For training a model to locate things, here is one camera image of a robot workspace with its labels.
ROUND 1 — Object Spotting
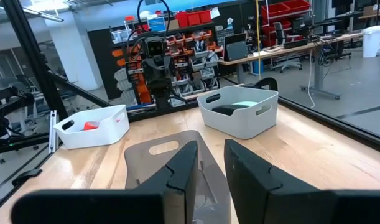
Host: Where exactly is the red bin rack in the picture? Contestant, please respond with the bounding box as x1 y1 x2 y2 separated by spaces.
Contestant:
260 0 312 47

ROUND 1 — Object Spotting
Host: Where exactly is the black office chair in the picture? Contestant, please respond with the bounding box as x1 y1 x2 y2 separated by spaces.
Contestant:
270 21 303 74

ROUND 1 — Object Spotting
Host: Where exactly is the black diagonal frame brace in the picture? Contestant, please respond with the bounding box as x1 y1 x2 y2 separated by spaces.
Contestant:
46 70 113 108

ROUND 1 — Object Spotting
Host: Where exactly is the red storage bin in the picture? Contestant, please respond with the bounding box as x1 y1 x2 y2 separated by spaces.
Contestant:
188 11 202 26
199 9 213 24
175 11 190 28

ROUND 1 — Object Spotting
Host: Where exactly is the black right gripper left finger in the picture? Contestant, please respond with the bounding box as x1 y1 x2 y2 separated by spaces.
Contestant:
136 140 199 224

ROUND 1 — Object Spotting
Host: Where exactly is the parts shelf rack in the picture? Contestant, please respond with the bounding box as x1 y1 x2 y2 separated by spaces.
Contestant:
86 18 225 108

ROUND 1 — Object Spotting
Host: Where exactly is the white square column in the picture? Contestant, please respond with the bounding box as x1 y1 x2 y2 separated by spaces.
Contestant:
49 18 99 91

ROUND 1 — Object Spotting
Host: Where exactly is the white plastic bin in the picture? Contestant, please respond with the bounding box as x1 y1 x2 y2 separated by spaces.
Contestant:
197 86 279 140
53 105 131 150

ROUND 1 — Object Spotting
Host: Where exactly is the wooden office desk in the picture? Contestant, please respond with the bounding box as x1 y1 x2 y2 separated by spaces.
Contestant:
217 32 364 100

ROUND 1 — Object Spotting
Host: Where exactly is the silver aluminium extrusion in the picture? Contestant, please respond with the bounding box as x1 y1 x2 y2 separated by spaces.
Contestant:
49 110 58 154

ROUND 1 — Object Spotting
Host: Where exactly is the yellow hanging cord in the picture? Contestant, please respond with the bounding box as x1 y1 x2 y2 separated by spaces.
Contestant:
255 0 261 78

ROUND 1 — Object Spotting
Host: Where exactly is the black bracket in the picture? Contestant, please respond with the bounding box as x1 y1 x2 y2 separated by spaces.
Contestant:
241 77 279 93
11 169 43 187

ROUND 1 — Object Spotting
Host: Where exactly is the white trash can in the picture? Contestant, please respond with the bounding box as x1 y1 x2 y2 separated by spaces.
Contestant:
362 25 380 58

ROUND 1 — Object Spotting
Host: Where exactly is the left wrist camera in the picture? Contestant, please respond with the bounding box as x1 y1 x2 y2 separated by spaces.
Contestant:
145 37 165 57

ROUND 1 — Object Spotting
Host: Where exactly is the black table end rail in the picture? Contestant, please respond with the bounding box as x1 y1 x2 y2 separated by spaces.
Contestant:
127 99 209 123

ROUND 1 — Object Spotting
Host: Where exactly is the grey translucent plastic bin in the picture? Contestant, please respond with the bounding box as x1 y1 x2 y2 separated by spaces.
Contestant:
124 129 233 224

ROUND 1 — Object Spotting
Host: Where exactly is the blue sign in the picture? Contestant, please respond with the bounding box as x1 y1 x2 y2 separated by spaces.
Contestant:
147 17 167 33

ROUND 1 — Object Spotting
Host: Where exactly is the blue bin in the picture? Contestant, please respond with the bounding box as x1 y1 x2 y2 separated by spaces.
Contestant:
251 59 264 75

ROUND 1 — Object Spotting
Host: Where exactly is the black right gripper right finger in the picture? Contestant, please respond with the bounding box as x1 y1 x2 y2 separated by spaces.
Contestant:
224 139 336 224

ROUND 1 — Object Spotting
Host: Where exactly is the grey laptop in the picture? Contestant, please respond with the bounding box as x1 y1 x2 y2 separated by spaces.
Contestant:
223 32 248 62

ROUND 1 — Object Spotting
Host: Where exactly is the black frame post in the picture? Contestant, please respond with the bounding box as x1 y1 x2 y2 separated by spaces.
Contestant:
1 0 69 121

